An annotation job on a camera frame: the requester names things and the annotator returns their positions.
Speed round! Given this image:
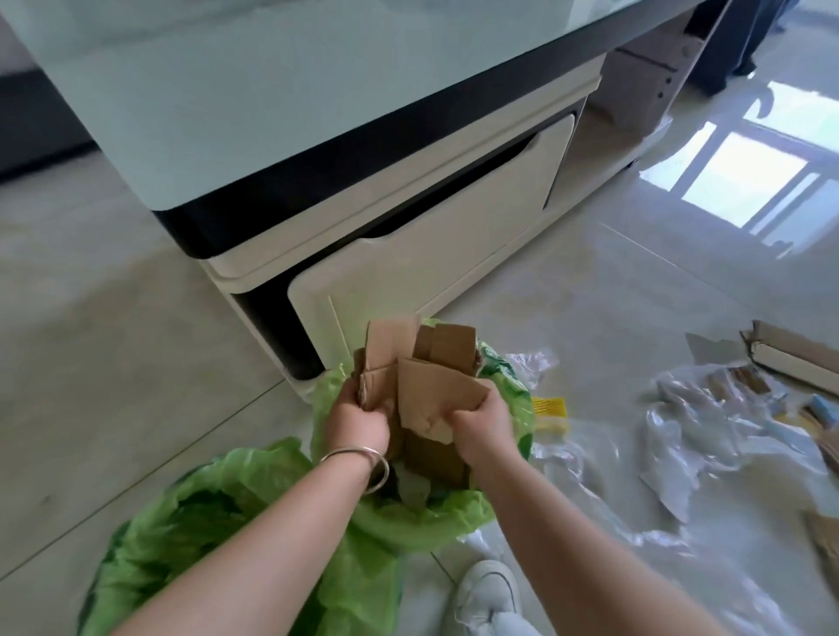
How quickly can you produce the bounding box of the person's left hand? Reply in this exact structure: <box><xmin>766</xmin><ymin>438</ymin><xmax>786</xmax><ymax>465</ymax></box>
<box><xmin>319</xmin><ymin>385</ymin><xmax>396</xmax><ymax>460</ymax></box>

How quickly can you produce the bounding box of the person's right hand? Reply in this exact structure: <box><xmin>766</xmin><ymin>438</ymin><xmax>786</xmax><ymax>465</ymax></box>
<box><xmin>449</xmin><ymin>391</ymin><xmax>520</xmax><ymax>470</ymax></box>

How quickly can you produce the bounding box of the brown cardboard sheet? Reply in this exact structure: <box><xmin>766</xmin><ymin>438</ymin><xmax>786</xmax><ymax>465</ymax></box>
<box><xmin>396</xmin><ymin>357</ymin><xmax>492</xmax><ymax>446</ymax></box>

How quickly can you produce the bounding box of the brown cardboard piece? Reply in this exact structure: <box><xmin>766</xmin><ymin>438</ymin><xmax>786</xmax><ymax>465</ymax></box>
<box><xmin>353</xmin><ymin>317</ymin><xmax>422</xmax><ymax>420</ymax></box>

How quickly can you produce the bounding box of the person's right forearm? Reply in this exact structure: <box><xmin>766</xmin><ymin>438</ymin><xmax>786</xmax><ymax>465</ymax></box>
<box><xmin>468</xmin><ymin>451</ymin><xmax>718</xmax><ymax>636</ymax></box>

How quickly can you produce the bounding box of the person's left forearm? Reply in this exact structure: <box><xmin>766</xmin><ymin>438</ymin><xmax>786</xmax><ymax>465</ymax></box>
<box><xmin>111</xmin><ymin>453</ymin><xmax>376</xmax><ymax>636</ymax></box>

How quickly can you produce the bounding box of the bin with green bag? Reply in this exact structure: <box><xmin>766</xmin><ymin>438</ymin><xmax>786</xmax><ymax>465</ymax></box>
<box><xmin>309</xmin><ymin>318</ymin><xmax>537</xmax><ymax>553</ymax></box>

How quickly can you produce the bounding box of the torn cardboard scrap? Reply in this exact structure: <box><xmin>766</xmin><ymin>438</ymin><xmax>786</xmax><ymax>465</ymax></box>
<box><xmin>399</xmin><ymin>426</ymin><xmax>474</xmax><ymax>491</ymax></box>

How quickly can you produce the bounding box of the corrugated brown cardboard flap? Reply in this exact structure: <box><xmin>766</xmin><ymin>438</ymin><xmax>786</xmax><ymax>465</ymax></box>
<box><xmin>413</xmin><ymin>323</ymin><xmax>485</xmax><ymax>394</ymax></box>

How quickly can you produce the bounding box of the yellow packet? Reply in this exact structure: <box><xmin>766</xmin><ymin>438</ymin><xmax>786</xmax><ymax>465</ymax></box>
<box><xmin>530</xmin><ymin>396</ymin><xmax>570</xmax><ymax>439</ymax></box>

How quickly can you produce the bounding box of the white sneaker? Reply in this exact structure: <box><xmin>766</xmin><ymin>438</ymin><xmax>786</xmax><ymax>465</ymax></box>
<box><xmin>451</xmin><ymin>559</ymin><xmax>541</xmax><ymax>636</ymax></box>

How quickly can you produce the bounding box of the white table drawer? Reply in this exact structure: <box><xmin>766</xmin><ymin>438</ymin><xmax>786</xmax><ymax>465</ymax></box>
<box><xmin>287</xmin><ymin>113</ymin><xmax>578</xmax><ymax>387</ymax></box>

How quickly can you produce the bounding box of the loose green plastic bag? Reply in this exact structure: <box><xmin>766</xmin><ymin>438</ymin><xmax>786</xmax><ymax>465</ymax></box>
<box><xmin>77</xmin><ymin>438</ymin><xmax>404</xmax><ymax>636</ymax></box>

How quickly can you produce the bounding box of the clear crumpled plastic wrap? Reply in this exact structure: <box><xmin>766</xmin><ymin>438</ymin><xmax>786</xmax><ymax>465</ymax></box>
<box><xmin>459</xmin><ymin>350</ymin><xmax>839</xmax><ymax>636</ymax></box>

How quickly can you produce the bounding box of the white coffee table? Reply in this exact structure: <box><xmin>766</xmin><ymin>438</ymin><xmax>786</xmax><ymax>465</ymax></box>
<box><xmin>0</xmin><ymin>0</ymin><xmax>732</xmax><ymax>402</ymax></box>

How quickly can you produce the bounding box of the long white cardboard box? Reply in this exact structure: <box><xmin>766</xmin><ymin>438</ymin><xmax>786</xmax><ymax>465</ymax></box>
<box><xmin>739</xmin><ymin>320</ymin><xmax>839</xmax><ymax>398</ymax></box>

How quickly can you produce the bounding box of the blue paper item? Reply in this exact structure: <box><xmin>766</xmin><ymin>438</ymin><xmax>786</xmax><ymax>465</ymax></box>
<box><xmin>798</xmin><ymin>393</ymin><xmax>839</xmax><ymax>435</ymax></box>

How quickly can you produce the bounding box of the beige cardboard box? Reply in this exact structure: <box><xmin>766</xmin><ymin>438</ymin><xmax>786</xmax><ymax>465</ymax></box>
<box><xmin>589</xmin><ymin>31</ymin><xmax>704</xmax><ymax>135</ymax></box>

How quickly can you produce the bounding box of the dark low furniture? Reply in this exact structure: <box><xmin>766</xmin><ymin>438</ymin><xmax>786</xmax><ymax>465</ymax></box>
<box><xmin>0</xmin><ymin>62</ymin><xmax>101</xmax><ymax>186</ymax></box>

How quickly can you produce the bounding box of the silver bangle bracelet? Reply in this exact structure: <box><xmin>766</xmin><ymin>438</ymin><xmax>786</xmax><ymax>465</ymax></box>
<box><xmin>319</xmin><ymin>446</ymin><xmax>392</xmax><ymax>496</ymax></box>

